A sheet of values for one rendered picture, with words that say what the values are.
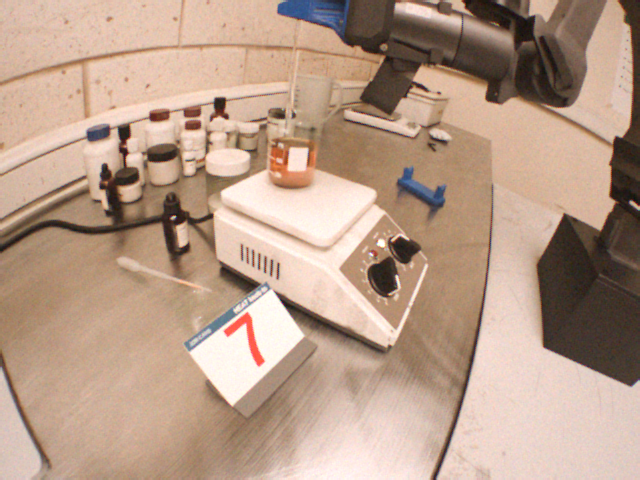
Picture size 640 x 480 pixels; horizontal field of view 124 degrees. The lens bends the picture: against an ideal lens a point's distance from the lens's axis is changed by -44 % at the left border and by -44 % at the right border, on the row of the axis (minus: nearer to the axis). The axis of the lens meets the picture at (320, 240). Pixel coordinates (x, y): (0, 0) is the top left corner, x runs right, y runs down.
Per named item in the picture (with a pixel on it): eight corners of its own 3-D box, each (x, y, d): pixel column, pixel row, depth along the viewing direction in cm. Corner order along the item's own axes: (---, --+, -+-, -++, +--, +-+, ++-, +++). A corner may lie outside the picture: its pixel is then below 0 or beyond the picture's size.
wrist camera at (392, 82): (440, 52, 19) (426, 127, 23) (429, 51, 25) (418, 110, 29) (365, 37, 20) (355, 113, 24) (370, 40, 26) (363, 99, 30)
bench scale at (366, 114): (414, 140, 92) (417, 126, 89) (341, 119, 99) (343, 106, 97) (420, 131, 107) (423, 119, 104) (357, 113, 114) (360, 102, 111)
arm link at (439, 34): (492, -12, 11) (476, 75, 14) (439, 21, 26) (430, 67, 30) (355, -47, 12) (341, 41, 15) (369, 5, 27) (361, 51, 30)
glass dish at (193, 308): (240, 317, 27) (239, 301, 25) (188, 342, 23) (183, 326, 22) (213, 282, 30) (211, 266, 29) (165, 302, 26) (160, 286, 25)
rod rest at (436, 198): (445, 203, 54) (451, 186, 52) (435, 206, 52) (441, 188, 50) (406, 180, 60) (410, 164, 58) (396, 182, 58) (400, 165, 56)
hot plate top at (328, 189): (378, 198, 33) (380, 191, 32) (327, 251, 24) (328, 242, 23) (287, 166, 37) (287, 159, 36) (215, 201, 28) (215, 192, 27)
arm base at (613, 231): (620, 249, 27) (636, 213, 24) (638, 272, 22) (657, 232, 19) (590, 234, 29) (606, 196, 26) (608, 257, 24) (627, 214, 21)
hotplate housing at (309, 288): (422, 278, 35) (445, 221, 30) (386, 358, 25) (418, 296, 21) (269, 212, 42) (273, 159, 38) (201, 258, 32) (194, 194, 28)
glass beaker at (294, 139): (326, 190, 31) (339, 114, 26) (284, 203, 28) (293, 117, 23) (290, 170, 34) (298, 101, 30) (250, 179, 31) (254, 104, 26)
